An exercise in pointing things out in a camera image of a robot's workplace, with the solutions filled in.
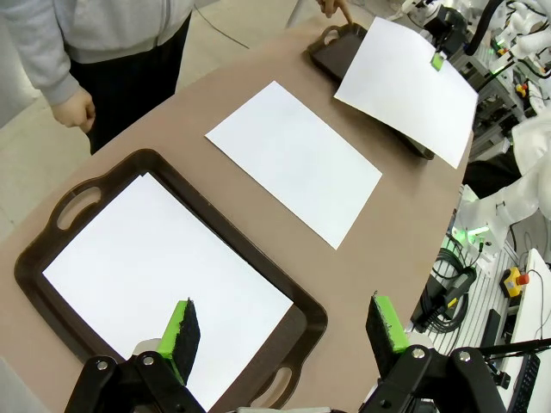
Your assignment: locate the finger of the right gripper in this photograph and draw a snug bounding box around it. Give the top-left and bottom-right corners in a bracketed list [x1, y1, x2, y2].
[430, 41, 449, 72]

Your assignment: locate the yellow red emergency stop button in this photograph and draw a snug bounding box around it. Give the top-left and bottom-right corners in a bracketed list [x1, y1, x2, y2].
[498, 265, 531, 299]

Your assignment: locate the white A4 paper sheet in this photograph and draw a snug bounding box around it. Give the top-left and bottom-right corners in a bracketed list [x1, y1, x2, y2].
[41, 171, 295, 413]
[332, 15, 480, 170]

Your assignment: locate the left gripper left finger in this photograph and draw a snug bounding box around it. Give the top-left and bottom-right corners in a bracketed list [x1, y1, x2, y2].
[64, 298, 208, 413]

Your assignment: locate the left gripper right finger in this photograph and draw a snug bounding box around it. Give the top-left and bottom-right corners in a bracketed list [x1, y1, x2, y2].
[360, 293, 510, 413]

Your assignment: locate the aluminium profile frame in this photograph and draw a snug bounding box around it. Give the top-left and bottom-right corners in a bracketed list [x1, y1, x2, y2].
[462, 42, 517, 163]

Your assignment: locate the black keyboard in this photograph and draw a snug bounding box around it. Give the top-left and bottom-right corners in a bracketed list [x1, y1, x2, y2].
[507, 352, 542, 413]

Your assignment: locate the person's left hand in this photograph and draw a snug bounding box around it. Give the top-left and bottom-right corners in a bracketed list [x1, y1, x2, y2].
[317, 0, 357, 26]

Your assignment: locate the black coiled cable bundle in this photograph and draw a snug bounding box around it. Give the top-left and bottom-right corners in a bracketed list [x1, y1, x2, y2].
[411, 244, 479, 333]

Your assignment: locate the dark brown plastic tray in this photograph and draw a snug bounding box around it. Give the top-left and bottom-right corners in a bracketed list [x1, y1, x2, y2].
[12, 148, 329, 410]
[306, 23, 436, 161]

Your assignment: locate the black right arm hose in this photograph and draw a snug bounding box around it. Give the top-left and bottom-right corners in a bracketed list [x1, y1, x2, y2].
[468, 0, 507, 57]

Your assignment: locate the person in grey hoodie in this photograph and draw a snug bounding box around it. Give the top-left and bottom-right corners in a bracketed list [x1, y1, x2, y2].
[0, 0, 194, 156]

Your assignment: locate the person's right forearm grey sleeve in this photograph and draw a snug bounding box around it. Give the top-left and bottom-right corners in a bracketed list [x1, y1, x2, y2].
[0, 25, 85, 107]

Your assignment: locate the person's right hand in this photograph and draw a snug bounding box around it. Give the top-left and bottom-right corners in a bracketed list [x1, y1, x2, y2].
[51, 89, 97, 133]

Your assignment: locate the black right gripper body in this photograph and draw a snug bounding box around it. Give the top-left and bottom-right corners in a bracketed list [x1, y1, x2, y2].
[423, 5, 467, 45]

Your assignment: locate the white side desk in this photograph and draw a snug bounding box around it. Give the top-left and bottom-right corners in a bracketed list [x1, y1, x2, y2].
[507, 248, 551, 413]

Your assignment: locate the black metal rod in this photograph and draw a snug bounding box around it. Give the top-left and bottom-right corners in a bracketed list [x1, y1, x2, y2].
[480, 337, 551, 358]

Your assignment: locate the white A4 paper stack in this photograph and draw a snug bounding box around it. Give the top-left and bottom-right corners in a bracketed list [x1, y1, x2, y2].
[203, 79, 384, 252]

